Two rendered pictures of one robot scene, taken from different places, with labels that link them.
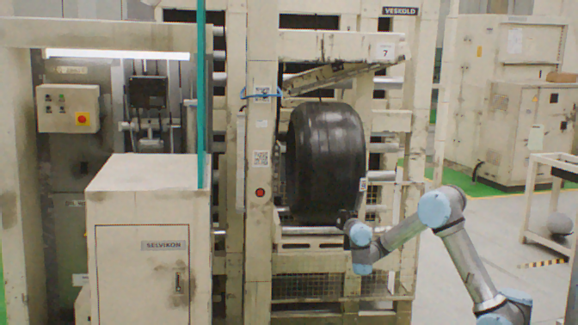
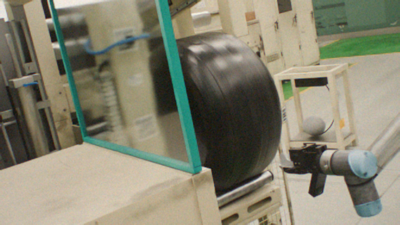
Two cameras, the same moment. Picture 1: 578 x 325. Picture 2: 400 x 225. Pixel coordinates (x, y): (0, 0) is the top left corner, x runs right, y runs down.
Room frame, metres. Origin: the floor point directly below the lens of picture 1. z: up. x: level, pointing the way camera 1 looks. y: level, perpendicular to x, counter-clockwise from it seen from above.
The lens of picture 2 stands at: (1.08, 0.65, 1.57)
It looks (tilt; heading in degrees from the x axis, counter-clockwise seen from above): 12 degrees down; 334
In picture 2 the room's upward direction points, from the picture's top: 11 degrees counter-clockwise
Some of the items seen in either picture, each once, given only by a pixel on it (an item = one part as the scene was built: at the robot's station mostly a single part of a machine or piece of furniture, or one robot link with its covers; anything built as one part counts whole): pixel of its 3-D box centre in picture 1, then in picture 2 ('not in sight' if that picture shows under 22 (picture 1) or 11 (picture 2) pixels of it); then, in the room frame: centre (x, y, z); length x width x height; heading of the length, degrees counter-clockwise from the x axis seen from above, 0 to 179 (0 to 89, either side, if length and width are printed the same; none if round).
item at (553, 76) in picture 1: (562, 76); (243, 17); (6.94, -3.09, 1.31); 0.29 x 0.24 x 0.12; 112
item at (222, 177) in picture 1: (224, 221); not in sight; (3.45, 0.41, 0.61); 0.33 x 0.06 x 0.86; 8
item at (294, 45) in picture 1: (333, 46); not in sight; (3.00, -0.19, 1.71); 0.61 x 0.25 x 0.15; 98
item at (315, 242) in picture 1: (315, 242); (237, 209); (2.55, -0.12, 0.83); 0.36 x 0.09 x 0.06; 98
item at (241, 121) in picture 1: (241, 162); not in sight; (2.59, 0.23, 1.19); 0.05 x 0.04 x 0.48; 8
